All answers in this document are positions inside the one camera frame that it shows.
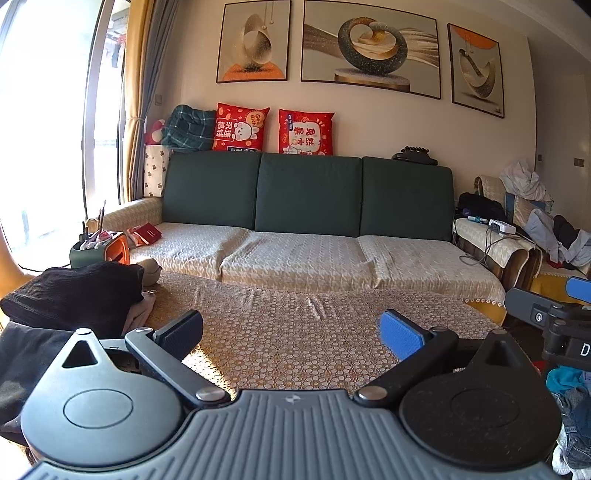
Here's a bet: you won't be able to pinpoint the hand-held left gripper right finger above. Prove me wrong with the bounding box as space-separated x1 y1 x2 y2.
353 310 532 409

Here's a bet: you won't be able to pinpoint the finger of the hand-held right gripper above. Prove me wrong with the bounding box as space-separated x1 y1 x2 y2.
504 287 561 329
566 276 591 305

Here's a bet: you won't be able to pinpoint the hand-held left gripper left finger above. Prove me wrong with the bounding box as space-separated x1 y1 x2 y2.
59 310 230 409

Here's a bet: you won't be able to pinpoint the pile of mixed clothes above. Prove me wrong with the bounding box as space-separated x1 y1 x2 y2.
545 367 591 476

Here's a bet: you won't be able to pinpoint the yellow cloth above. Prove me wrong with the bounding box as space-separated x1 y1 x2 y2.
530 268 591 294

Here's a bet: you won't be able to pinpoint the wooden armchair with beige cover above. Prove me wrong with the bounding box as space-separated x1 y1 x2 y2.
455 175 555 291

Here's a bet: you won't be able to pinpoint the dark garment on armchair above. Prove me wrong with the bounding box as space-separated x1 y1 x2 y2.
551 215 583 256

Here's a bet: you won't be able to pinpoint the round olive teapot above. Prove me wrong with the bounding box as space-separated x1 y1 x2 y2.
139 258 163 287

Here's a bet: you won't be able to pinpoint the light blue jacket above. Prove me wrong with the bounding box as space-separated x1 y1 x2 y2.
526 209 591 269

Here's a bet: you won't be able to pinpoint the pink red packet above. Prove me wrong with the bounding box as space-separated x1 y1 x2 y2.
126 226 151 250

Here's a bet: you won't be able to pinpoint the orange box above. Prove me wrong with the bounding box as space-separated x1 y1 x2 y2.
104 232 130 265

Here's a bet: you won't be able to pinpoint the black bag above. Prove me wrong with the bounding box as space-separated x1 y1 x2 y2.
457 192 506 222

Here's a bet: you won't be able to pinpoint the black folded garment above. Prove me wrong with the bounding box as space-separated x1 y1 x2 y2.
0 262 146 337

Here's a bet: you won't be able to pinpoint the pale grey shirt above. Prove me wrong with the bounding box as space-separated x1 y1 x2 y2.
499 158 554 202

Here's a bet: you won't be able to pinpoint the green pen holder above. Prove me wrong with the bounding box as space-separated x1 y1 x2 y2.
69 198 116 268

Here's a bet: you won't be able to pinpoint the beige quilted sofa cover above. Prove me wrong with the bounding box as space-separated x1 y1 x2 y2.
102 198 506 305

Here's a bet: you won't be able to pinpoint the dark trousers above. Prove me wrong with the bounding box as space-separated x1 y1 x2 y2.
0 322 93 446

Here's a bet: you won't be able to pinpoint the bear print gift bag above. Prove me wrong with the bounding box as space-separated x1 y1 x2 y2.
143 144 171 198

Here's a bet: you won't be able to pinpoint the green sofa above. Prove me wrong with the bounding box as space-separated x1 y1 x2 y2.
102 151 506 305

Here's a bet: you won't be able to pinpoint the black beaded ornament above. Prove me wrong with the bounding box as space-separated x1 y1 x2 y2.
392 145 438 166

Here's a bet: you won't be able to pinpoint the red and white plush toy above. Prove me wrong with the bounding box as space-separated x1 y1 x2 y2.
144 119 168 145

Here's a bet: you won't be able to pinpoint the green plaid blanket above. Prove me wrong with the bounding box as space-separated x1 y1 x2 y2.
163 104 218 153

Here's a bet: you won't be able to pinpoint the red rabbit print pillow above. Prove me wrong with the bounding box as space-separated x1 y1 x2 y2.
212 102 270 152
278 109 335 157

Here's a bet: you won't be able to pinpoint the glass balcony door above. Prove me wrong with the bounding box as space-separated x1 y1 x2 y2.
0 0 132 273

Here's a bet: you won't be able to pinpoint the framed painting with orange top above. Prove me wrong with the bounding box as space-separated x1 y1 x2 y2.
447 23 505 119

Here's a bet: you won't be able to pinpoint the yellow and grey curtain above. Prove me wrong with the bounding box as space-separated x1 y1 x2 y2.
121 0 178 204

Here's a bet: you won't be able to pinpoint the framed painting with orange base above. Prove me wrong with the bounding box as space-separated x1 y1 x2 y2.
216 0 293 84

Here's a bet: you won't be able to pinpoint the grey power cable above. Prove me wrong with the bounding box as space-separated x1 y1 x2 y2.
459 226 532 267

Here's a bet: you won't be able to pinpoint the wide framed ring painting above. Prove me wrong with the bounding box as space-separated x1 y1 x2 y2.
301 0 440 100

